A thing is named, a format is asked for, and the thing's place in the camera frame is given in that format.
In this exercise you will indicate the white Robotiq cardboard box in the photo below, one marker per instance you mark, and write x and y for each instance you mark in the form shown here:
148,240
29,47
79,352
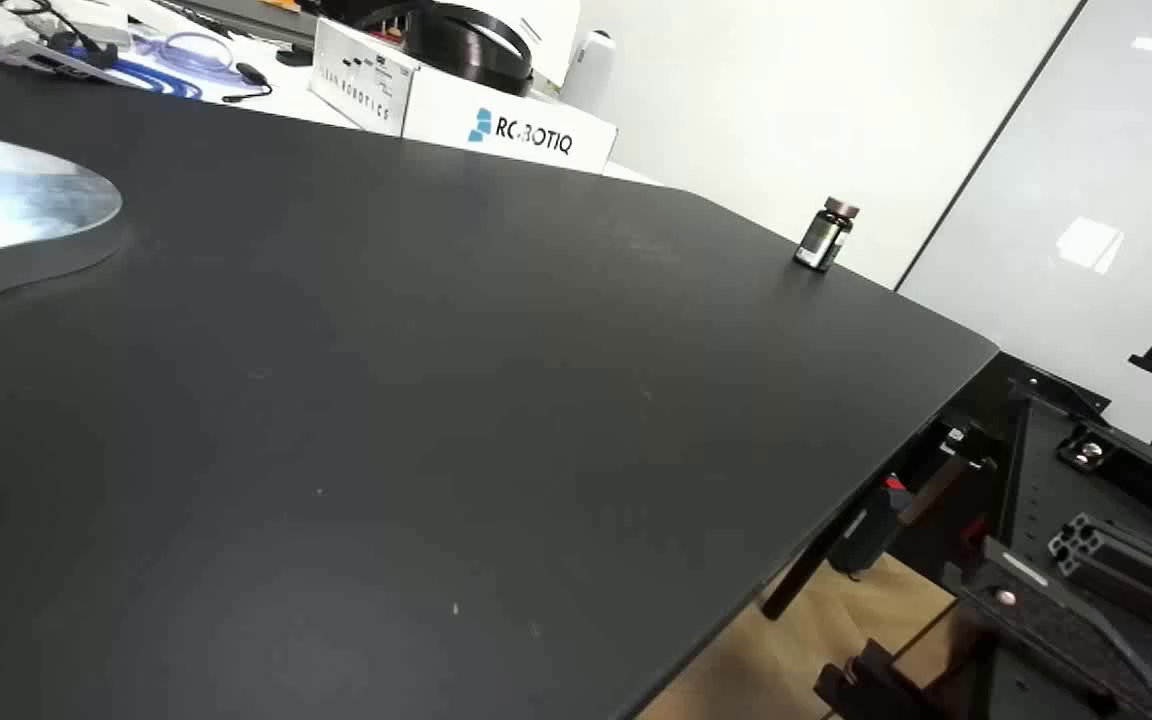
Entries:
520,131

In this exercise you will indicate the small black metal clamp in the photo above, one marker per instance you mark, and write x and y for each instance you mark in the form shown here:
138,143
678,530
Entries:
820,237

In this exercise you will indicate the black fabric bag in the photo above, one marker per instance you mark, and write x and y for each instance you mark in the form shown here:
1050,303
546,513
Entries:
479,47

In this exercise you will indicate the black perforated breadboard table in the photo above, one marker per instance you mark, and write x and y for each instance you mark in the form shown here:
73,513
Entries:
1071,664

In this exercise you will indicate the clear crinkled plastic bag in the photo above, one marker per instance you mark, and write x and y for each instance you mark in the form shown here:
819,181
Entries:
10,201

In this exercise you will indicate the black aluminium extrusion bar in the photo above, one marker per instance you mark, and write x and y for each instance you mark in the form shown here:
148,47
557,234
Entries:
1139,562

